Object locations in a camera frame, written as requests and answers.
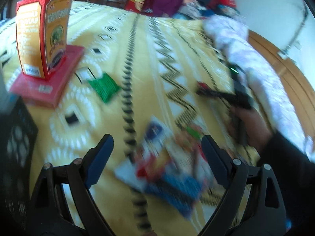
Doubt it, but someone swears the multicolour snack packet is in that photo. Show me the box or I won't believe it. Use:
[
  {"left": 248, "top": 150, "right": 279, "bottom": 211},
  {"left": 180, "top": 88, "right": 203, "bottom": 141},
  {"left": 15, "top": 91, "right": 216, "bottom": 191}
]
[{"left": 172, "top": 125, "right": 217, "bottom": 175}]

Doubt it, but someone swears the person's right forearm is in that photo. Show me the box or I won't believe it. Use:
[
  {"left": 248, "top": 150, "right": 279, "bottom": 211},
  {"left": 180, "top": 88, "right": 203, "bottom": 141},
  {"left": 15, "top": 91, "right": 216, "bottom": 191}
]
[{"left": 257, "top": 130, "right": 315, "bottom": 236}]

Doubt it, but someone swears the wooden headboard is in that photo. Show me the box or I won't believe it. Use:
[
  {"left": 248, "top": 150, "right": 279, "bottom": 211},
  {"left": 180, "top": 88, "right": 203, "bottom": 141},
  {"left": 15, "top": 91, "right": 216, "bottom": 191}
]
[{"left": 247, "top": 29, "right": 315, "bottom": 118}]

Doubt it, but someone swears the flat red box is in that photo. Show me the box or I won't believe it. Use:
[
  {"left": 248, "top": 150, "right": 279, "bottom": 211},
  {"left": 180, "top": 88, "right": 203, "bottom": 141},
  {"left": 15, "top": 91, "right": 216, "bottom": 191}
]
[{"left": 7, "top": 45, "right": 85, "bottom": 109}]

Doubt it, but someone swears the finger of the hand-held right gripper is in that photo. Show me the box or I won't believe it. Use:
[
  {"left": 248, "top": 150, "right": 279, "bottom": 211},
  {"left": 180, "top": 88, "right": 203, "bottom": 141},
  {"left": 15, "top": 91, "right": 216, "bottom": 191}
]
[{"left": 195, "top": 88, "right": 238, "bottom": 102}]

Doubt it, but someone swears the green snack packet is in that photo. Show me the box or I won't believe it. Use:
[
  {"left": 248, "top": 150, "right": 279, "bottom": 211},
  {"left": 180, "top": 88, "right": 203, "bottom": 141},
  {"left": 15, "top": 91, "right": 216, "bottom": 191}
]
[{"left": 88, "top": 72, "right": 122, "bottom": 104}]

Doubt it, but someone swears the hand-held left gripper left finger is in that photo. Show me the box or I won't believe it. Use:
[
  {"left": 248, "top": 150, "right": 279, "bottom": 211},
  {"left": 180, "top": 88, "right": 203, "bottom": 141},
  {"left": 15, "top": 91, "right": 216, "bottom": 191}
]
[{"left": 30, "top": 134, "right": 115, "bottom": 236}]

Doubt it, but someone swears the wall switch cord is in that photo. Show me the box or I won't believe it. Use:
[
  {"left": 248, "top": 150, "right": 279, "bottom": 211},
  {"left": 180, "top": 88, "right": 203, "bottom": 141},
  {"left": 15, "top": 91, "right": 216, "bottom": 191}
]
[{"left": 278, "top": 4, "right": 309, "bottom": 59}]

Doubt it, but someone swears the pile of clothes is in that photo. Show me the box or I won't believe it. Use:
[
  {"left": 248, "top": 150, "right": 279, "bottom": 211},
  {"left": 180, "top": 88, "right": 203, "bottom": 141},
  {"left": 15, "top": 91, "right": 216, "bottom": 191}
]
[{"left": 172, "top": 0, "right": 246, "bottom": 22}]

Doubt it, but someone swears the person's right hand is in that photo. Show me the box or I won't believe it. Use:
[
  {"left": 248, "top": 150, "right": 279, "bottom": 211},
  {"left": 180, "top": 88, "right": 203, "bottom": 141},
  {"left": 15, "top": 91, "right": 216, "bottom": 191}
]
[{"left": 229, "top": 107, "right": 275, "bottom": 150}]

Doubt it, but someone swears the bright blue snack packet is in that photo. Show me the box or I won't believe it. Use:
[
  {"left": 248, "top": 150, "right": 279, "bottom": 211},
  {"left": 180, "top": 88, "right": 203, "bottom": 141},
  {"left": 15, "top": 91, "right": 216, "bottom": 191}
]
[{"left": 116, "top": 157, "right": 206, "bottom": 220}]

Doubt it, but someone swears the black shaver box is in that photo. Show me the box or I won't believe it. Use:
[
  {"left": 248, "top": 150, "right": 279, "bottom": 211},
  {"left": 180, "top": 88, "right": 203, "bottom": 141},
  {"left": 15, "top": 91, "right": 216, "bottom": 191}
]
[{"left": 0, "top": 96, "right": 38, "bottom": 229}]

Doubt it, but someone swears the red orange upright box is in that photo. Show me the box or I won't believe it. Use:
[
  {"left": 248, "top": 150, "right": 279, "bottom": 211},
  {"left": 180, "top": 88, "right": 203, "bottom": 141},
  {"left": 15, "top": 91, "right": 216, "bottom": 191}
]
[{"left": 15, "top": 0, "right": 75, "bottom": 80}]

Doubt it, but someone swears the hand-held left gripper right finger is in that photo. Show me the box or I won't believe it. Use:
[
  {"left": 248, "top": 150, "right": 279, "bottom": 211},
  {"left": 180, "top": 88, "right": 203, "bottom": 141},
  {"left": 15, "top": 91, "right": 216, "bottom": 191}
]
[{"left": 199, "top": 135, "right": 287, "bottom": 236}]

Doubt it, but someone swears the red gift box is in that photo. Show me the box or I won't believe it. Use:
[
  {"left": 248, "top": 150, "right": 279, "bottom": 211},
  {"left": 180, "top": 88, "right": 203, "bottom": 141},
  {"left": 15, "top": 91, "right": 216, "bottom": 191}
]
[{"left": 124, "top": 0, "right": 153, "bottom": 14}]

